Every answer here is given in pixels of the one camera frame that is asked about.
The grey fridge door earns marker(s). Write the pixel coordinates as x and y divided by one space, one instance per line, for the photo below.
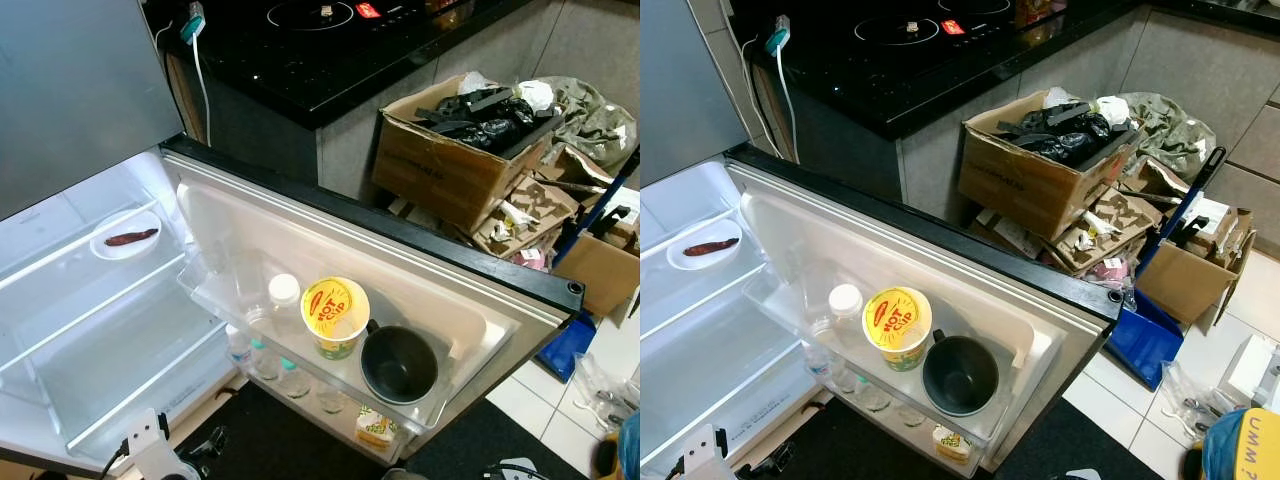
440 250
1000 270

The crumpled greenish plastic bag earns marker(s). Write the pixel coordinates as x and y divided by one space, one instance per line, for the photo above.
1175 130
595 120

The large cardboard box with bags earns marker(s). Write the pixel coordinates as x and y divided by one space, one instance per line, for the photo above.
440 175
1020 185

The small bottle with teal cap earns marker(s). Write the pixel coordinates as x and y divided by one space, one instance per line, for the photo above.
872 392
290 378
260 358

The open small cardboard box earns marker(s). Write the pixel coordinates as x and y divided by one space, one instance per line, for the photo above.
600 275
1185 285

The clear plastic bag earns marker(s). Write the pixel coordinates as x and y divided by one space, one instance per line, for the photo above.
600 390
1190 400

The small white box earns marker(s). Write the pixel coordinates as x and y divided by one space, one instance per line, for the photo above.
1255 370

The black kitchen floor mat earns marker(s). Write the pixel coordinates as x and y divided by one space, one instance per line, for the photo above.
300 450
860 455

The white plate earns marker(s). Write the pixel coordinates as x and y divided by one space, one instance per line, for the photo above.
115 250
695 260

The dark red sausage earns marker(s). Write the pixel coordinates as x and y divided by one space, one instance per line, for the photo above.
710 247
130 237

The flat cardboard tray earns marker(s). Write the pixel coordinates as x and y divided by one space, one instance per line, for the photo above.
1110 225
530 215

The black kitchen counter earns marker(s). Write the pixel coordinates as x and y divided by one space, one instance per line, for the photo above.
900 80
300 60

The clear bottle with white cap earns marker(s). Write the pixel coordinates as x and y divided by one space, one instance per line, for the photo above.
283 295
845 303

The yellow and blue container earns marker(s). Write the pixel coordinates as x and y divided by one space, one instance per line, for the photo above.
625 450
1245 450

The black plastic bags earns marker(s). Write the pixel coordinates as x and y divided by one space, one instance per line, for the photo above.
480 120
1060 135

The yellow green food package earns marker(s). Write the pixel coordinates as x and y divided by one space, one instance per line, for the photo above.
952 443
377 428

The yellow hot cup noodle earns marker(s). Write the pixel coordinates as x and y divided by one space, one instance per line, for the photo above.
897 318
335 305

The pink and white package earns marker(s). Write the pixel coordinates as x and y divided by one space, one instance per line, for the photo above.
532 259
1112 268

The blue plastic bin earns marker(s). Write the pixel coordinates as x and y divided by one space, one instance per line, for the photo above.
1145 340
565 345

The black mug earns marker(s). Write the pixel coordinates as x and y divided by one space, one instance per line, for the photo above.
400 365
960 378

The white charger with teal plug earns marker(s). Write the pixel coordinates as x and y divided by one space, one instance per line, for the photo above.
192 28
778 40

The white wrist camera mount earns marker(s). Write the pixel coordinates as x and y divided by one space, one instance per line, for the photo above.
515 470
155 445
1082 475
712 455

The grey fridge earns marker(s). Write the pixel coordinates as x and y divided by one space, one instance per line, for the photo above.
670 90
70 90

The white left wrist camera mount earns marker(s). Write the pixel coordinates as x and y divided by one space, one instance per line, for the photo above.
155 445
712 455

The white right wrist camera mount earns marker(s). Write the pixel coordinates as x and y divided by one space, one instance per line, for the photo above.
1082 475
515 470

